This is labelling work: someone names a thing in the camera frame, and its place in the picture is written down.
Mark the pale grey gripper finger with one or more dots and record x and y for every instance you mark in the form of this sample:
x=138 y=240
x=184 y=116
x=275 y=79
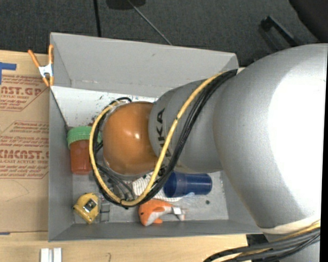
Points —
x=105 y=212

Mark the orange jar with green lid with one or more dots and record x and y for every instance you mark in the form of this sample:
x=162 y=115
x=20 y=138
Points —
x=80 y=154

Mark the brown cardboard board red print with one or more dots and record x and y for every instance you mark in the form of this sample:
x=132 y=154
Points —
x=20 y=197

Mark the grey metal bin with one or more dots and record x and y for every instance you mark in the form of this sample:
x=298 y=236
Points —
x=145 y=70

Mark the yellow tape measure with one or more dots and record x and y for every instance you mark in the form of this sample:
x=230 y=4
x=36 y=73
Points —
x=82 y=209

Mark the orange and white toy fish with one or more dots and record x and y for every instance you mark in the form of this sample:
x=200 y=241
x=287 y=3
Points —
x=151 y=212

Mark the blue plastic cup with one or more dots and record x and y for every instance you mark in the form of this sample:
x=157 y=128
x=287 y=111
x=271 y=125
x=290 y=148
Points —
x=188 y=184

